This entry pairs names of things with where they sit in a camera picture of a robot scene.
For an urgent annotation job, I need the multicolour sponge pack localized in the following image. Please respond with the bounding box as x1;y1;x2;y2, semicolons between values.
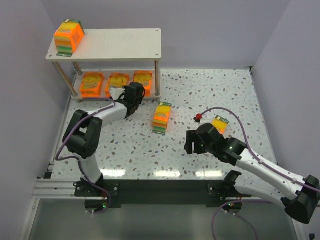
152;101;172;135
212;115;229;134
53;18;85;56

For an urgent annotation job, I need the orange round sponge box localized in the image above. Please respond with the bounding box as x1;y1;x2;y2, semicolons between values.
80;72;105;98
133;70;153;97
104;72;130;98

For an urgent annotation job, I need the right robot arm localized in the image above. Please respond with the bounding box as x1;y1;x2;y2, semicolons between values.
184;123;320;224

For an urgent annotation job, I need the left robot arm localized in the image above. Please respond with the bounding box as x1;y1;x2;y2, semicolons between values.
55;82;146;197

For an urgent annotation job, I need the white two-tier shelf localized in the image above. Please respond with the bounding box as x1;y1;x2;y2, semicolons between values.
45;28;162;102

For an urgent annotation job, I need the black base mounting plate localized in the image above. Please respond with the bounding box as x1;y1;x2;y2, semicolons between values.
74;179;245;209

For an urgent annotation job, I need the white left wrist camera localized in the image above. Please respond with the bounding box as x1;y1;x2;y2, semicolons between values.
109;87;125;100

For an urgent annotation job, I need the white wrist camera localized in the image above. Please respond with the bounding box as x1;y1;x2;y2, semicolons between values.
194;113;212;126
109;87;125;100

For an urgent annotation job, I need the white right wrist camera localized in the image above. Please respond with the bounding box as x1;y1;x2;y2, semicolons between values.
194;113;212;126

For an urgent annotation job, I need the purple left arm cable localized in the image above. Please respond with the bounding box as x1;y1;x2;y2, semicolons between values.
54;96;118;191

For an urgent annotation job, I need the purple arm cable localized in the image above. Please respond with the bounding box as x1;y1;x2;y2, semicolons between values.
201;107;320;208
54;96;118;191

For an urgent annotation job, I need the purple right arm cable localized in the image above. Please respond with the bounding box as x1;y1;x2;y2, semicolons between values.
201;107;320;208

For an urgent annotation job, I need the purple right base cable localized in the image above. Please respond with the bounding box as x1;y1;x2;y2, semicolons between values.
211;199;273;240

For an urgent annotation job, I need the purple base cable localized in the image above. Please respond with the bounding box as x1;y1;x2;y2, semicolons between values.
86;189;112;215
211;199;273;240

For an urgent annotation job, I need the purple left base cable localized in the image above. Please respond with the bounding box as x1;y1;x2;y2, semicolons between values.
86;189;112;215

